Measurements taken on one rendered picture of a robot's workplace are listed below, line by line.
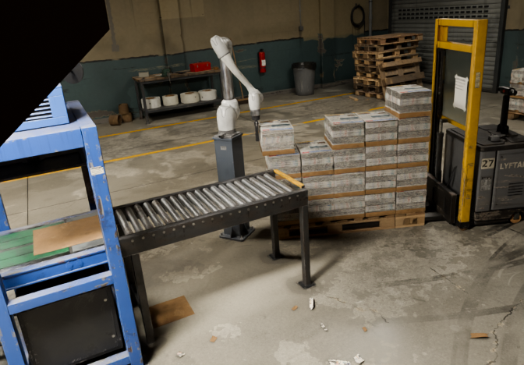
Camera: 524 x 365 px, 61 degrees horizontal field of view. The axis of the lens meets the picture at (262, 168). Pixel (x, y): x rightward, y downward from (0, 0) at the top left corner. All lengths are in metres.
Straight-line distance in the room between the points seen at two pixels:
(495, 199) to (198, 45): 7.55
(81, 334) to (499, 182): 3.58
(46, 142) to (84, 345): 1.27
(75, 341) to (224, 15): 8.71
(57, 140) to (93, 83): 7.63
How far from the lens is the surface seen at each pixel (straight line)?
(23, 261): 2.91
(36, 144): 2.42
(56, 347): 3.02
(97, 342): 3.04
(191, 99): 9.81
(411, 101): 4.11
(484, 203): 4.55
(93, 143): 2.43
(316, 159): 4.00
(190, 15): 10.42
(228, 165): 4.05
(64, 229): 3.17
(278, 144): 3.91
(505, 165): 4.51
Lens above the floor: 2.04
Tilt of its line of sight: 19 degrees down
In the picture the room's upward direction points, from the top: 4 degrees counter-clockwise
